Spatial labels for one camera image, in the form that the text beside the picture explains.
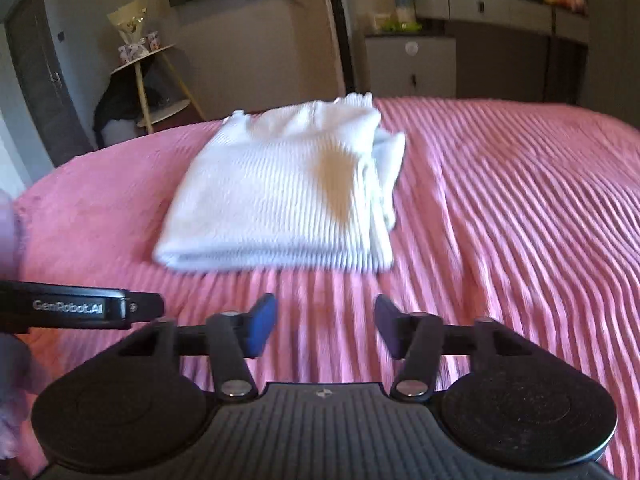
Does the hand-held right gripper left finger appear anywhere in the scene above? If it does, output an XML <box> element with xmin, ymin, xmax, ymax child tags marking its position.
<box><xmin>117</xmin><ymin>292</ymin><xmax>277</xmax><ymax>404</ymax></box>

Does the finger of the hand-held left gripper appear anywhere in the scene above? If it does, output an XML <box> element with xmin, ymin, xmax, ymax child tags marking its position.
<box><xmin>125</xmin><ymin>293</ymin><xmax>166</xmax><ymax>322</ymax></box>

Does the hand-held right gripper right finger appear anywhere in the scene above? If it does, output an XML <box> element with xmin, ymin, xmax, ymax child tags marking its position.
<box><xmin>375</xmin><ymin>294</ymin><xmax>526</xmax><ymax>404</ymax></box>

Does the white ribbed knit garment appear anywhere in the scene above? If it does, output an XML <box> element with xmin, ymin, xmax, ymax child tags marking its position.
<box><xmin>152</xmin><ymin>91</ymin><xmax>407</xmax><ymax>275</ymax></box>

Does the person's left hand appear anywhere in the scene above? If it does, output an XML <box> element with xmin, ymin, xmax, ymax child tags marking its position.
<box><xmin>0</xmin><ymin>191</ymin><xmax>26</xmax><ymax>282</ymax></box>

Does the pink ribbed bed blanket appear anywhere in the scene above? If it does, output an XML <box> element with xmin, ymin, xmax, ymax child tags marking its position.
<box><xmin>0</xmin><ymin>97</ymin><xmax>640</xmax><ymax>480</ymax></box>

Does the black bag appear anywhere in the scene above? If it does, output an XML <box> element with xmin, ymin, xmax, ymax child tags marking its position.
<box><xmin>92</xmin><ymin>65</ymin><xmax>176</xmax><ymax>148</ymax></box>

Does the side table with yellow legs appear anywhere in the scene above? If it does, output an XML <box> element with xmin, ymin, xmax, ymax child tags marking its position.
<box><xmin>110</xmin><ymin>42</ymin><xmax>207</xmax><ymax>135</ymax></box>

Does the dark room door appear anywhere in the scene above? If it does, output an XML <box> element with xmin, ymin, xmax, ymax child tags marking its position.
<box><xmin>4</xmin><ymin>0</ymin><xmax>96</xmax><ymax>168</ymax></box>

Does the grey bedside cabinet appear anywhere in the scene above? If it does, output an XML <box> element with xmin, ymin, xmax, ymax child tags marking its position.
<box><xmin>364</xmin><ymin>32</ymin><xmax>458</xmax><ymax>100</ymax></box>

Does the wrapped flower bouquet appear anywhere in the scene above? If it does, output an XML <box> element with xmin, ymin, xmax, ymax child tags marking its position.
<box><xmin>106</xmin><ymin>2</ymin><xmax>150</xmax><ymax>56</ymax></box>

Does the green tray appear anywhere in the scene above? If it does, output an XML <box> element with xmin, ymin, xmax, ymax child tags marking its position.
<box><xmin>372</xmin><ymin>12</ymin><xmax>423</xmax><ymax>35</ymax></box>

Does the grey dressing table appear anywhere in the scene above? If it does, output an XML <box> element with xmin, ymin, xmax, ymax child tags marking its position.
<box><xmin>413</xmin><ymin>0</ymin><xmax>591</xmax><ymax>106</ymax></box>

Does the grey curtain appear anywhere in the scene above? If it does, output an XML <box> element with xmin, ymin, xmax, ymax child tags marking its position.
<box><xmin>584</xmin><ymin>0</ymin><xmax>640</xmax><ymax>128</ymax></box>

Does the dark vertical wall panel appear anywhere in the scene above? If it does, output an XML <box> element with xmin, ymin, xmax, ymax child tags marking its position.
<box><xmin>315</xmin><ymin>0</ymin><xmax>357</xmax><ymax>97</ymax></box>

